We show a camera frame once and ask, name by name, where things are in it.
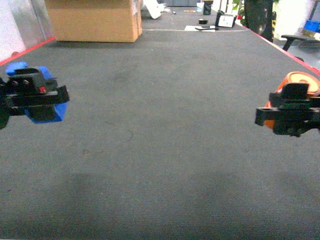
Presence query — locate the black framed display stand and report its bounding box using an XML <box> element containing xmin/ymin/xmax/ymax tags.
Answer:
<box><xmin>215</xmin><ymin>10</ymin><xmax>237</xmax><ymax>28</ymax></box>

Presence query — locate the orange round cap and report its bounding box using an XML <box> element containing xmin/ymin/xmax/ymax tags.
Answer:
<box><xmin>263</xmin><ymin>71</ymin><xmax>320</xmax><ymax>131</ymax></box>

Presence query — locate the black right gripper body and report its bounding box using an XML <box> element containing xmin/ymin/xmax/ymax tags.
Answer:
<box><xmin>254</xmin><ymin>82</ymin><xmax>320</xmax><ymax>138</ymax></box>

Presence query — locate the white paper sheet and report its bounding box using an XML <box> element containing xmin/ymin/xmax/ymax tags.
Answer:
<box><xmin>184</xmin><ymin>25</ymin><xmax>219</xmax><ymax>32</ymax></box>

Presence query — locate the small black box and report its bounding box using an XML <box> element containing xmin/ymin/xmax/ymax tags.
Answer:
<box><xmin>202</xmin><ymin>0</ymin><xmax>213</xmax><ymax>15</ymax></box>

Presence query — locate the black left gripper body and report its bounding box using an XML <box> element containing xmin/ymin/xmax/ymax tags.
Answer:
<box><xmin>0</xmin><ymin>67</ymin><xmax>71</xmax><ymax>130</ymax></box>

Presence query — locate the large cardboard box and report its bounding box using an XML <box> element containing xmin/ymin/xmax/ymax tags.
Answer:
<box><xmin>44</xmin><ymin>0</ymin><xmax>142</xmax><ymax>43</ymax></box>

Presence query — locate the black office chair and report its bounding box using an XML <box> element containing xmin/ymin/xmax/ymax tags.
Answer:
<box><xmin>243</xmin><ymin>0</ymin><xmax>320</xmax><ymax>52</ymax></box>

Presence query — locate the blue block part with knob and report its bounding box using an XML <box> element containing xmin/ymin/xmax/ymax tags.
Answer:
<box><xmin>5</xmin><ymin>61</ymin><xmax>68</xmax><ymax>125</ymax></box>

